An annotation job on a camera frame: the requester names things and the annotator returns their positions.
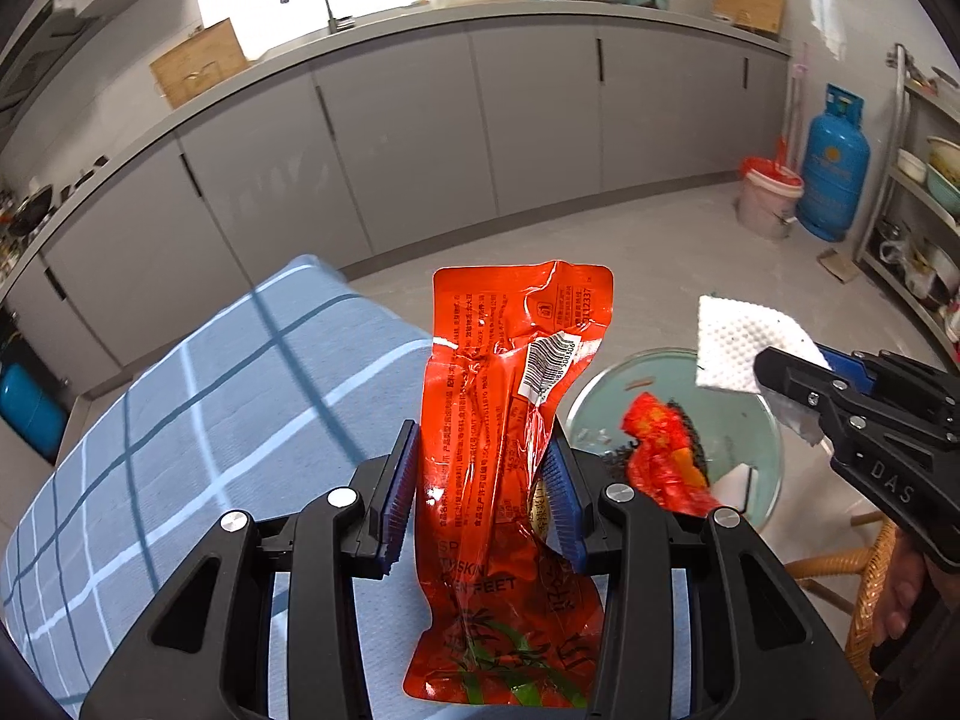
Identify metal storage rack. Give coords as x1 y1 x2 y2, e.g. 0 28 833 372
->
855 41 960 372

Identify blue gas cylinder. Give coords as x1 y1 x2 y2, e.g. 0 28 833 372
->
0 360 68 458
796 82 871 242

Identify steel pot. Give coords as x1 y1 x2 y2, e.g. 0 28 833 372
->
877 221 960 302

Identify bucket with red bag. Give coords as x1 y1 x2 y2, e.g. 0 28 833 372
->
733 156 805 241

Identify pale green basin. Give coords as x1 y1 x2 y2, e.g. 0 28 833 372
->
564 347 785 530

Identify pink handled mop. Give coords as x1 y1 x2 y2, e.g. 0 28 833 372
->
772 41 807 166

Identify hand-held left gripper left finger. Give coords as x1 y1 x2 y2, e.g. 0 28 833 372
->
79 418 421 720

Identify orange-red snack packet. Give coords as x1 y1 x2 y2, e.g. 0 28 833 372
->
401 261 617 710

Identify grey kitchen cabinet counter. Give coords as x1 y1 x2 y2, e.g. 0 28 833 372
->
0 0 794 466

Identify pale green bowl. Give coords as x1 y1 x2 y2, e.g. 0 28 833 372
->
926 136 960 211

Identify large wooden cutting board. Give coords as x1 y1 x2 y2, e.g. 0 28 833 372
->
148 17 250 110

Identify black wok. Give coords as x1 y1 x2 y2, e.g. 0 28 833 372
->
7 184 55 237

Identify blue plaid tablecloth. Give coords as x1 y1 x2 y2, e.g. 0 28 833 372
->
0 255 721 720

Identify grey range hood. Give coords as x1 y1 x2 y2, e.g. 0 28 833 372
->
0 0 83 117

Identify white paper towel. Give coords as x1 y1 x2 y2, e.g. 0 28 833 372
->
694 295 833 451

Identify cardboard scrap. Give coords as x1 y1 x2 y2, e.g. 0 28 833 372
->
816 247 860 284

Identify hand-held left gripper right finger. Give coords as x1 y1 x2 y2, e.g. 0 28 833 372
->
541 435 875 720

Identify wicker stool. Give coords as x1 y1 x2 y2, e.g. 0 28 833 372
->
784 510 901 698

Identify small wooden cutting board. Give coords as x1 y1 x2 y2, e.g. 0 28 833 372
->
711 0 788 37

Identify red wrapper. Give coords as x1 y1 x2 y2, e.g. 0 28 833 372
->
624 392 725 518

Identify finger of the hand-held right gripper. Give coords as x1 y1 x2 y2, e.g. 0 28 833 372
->
754 346 863 428
816 343 960 421

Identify person's right hand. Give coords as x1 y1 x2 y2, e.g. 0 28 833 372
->
885 532 935 642

